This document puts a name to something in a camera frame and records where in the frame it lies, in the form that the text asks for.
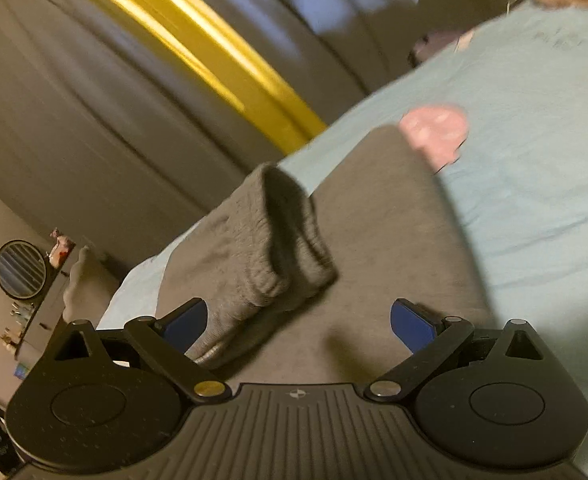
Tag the yellow curtain panel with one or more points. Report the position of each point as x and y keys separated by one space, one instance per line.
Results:
x=213 y=51

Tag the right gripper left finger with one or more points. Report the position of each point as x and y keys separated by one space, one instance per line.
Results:
x=144 y=359

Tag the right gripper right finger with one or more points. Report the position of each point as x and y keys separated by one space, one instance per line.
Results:
x=452 y=357

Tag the light blue bed sheet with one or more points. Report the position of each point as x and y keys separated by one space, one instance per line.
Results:
x=503 y=125

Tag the grey knit pants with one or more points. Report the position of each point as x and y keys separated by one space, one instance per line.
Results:
x=299 y=286

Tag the round black fan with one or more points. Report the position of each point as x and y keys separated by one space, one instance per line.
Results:
x=23 y=270

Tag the grey curtain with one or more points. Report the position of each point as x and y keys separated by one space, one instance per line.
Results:
x=107 y=136

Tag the dark bedside table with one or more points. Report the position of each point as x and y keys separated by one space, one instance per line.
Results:
x=72 y=295

